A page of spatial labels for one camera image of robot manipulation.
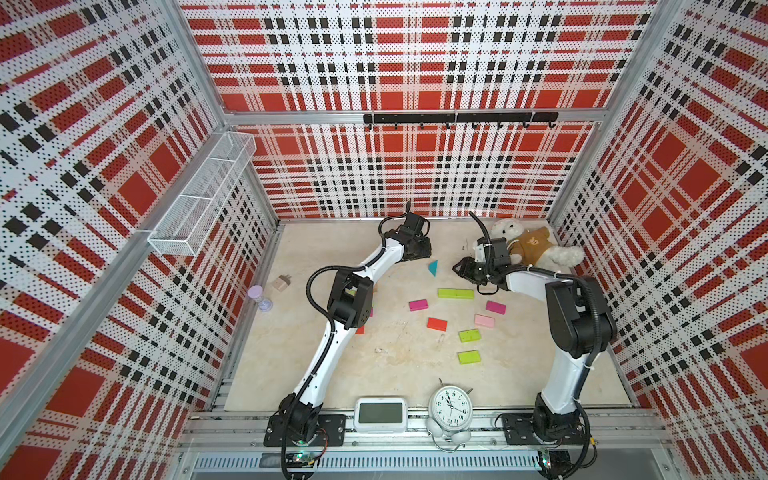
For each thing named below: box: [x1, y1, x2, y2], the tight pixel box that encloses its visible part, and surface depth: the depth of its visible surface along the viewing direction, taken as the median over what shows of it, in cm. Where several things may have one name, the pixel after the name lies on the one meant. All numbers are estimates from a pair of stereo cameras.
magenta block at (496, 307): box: [485, 300, 507, 315], surface depth 98 cm
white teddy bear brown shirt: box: [490, 218, 585, 267], surface depth 104 cm
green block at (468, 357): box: [457, 350, 481, 365], surface depth 88 cm
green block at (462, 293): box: [450, 288, 475, 299], surface depth 100 cm
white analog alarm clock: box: [426, 378, 473, 453], surface depth 74 cm
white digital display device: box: [353, 397, 408, 433], surface depth 74 cm
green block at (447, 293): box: [437, 288, 457, 299], surface depth 101 cm
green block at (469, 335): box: [458, 328, 481, 343], surface depth 92 cm
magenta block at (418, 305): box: [409, 299, 429, 312], surface depth 98 cm
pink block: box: [474, 314, 495, 328], surface depth 94 cm
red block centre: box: [426, 317, 448, 332], surface depth 95 cm
